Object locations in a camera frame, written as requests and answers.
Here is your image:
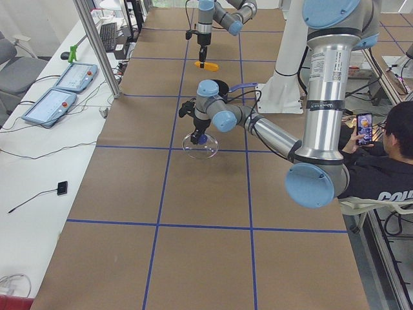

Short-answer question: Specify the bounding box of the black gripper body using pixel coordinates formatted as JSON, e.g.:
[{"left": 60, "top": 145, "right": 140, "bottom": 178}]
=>
[
  {"left": 179, "top": 100, "right": 210, "bottom": 133},
  {"left": 185, "top": 30, "right": 212, "bottom": 48}
]

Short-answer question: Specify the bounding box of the glass lid purple knob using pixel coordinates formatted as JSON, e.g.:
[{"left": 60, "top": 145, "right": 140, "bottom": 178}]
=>
[{"left": 182, "top": 133, "right": 219, "bottom": 160}]

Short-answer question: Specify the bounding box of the yellow corn cob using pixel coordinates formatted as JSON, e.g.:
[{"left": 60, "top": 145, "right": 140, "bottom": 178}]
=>
[{"left": 194, "top": 61, "right": 219, "bottom": 72}]

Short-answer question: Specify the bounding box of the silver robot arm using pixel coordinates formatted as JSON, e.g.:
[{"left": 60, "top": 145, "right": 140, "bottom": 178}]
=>
[
  {"left": 179, "top": 1, "right": 381, "bottom": 208},
  {"left": 185, "top": 0, "right": 257, "bottom": 72}
]

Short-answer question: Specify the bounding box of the brown table mat blue grid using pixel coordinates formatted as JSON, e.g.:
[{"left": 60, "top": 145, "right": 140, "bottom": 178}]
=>
[{"left": 33, "top": 9, "right": 368, "bottom": 309}]

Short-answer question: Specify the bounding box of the black keyboard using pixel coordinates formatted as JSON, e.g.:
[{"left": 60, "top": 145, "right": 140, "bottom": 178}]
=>
[{"left": 99, "top": 23, "right": 117, "bottom": 52}]

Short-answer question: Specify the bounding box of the teach pendant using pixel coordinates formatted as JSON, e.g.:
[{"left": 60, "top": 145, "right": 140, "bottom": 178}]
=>
[
  {"left": 54, "top": 62, "right": 97, "bottom": 94},
  {"left": 21, "top": 88, "right": 77, "bottom": 128}
]

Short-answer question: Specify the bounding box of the green clamp tool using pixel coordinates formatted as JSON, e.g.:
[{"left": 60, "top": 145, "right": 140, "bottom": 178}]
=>
[{"left": 60, "top": 44, "right": 78, "bottom": 63}]

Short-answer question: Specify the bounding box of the small black device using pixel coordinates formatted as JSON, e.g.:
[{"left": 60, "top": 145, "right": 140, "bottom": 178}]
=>
[{"left": 57, "top": 181, "right": 68, "bottom": 196}]

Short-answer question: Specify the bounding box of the black smartphone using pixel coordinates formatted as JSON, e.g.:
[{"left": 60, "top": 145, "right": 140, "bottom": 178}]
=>
[{"left": 356, "top": 113, "right": 373, "bottom": 146}]

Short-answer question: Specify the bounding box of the grey office chair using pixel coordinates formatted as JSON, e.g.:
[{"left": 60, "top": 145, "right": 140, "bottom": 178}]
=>
[{"left": 1, "top": 33, "right": 47, "bottom": 126}]

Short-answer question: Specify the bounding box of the person in black hoodie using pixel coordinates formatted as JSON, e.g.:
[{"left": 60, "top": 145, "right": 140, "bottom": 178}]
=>
[{"left": 338, "top": 101, "right": 412, "bottom": 202}]

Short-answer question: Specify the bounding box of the dark blue saucepan purple handle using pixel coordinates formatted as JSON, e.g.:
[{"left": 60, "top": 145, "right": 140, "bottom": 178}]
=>
[{"left": 213, "top": 79, "right": 258, "bottom": 101}]

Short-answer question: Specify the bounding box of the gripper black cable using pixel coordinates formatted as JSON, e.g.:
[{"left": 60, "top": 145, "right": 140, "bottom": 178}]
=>
[{"left": 222, "top": 90, "right": 264, "bottom": 130}]

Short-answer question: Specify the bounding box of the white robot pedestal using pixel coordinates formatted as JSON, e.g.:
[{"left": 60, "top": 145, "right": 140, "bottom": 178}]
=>
[{"left": 258, "top": 1, "right": 308, "bottom": 114}]

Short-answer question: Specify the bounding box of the aluminium frame post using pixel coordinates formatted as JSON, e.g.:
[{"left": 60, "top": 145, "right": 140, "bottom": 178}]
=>
[{"left": 73, "top": 0, "right": 120, "bottom": 98}]

